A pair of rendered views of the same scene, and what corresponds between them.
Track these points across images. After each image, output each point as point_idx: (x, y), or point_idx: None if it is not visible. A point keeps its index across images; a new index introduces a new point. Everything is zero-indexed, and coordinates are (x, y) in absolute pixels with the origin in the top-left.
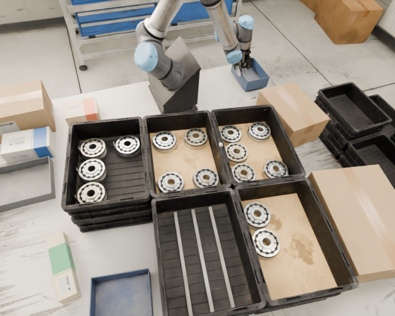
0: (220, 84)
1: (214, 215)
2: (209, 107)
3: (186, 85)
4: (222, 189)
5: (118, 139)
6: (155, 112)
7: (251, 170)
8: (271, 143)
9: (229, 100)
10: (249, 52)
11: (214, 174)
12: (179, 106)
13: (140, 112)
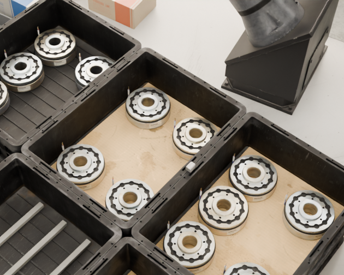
0: None
1: (80, 257)
2: (317, 126)
3: (277, 52)
4: (108, 222)
5: (94, 57)
6: (222, 70)
7: (208, 251)
8: (307, 250)
9: None
10: None
11: None
12: (255, 83)
13: (201, 54)
